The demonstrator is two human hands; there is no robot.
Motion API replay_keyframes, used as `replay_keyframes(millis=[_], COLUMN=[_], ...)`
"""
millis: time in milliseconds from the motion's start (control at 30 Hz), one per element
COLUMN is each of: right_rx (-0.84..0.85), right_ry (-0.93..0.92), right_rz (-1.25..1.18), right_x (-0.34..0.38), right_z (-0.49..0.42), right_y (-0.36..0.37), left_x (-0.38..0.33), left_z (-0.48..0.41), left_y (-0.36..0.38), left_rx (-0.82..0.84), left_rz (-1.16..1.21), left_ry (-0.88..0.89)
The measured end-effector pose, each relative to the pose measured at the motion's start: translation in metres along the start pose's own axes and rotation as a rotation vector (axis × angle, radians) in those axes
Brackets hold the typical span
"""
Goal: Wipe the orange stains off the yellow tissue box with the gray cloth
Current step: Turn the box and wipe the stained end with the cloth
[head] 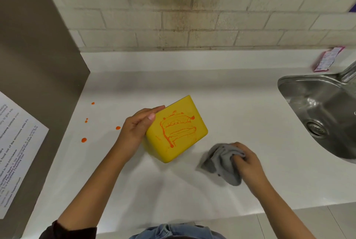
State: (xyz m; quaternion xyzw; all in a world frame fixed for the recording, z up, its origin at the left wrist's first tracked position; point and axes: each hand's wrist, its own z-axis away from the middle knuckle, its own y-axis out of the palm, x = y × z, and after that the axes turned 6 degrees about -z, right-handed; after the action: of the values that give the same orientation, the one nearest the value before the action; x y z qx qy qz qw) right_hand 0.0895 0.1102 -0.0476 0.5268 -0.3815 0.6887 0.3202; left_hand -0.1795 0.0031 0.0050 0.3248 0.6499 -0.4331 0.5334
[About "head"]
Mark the brown cabinet side panel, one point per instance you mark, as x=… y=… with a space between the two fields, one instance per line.
x=33 y=38

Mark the person's left hand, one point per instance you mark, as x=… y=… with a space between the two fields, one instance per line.
x=133 y=133

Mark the person's left forearm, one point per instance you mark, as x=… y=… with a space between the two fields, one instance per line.
x=91 y=197

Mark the person's right forearm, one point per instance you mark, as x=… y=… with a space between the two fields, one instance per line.
x=278 y=213

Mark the steel faucet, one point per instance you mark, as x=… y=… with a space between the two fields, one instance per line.
x=349 y=73

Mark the grey cleaning cloth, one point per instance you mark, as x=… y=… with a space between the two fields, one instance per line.
x=222 y=163

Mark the person's right hand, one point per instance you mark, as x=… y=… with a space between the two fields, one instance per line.
x=250 y=166

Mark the white and purple safety poster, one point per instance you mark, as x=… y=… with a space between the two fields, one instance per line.
x=16 y=149

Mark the steel sink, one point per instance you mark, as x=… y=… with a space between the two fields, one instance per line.
x=319 y=102

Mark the yellow box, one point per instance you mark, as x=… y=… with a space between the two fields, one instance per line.
x=196 y=133

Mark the pink sachet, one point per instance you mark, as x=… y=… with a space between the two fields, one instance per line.
x=326 y=59

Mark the purple wall sign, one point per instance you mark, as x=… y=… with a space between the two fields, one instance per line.
x=353 y=10

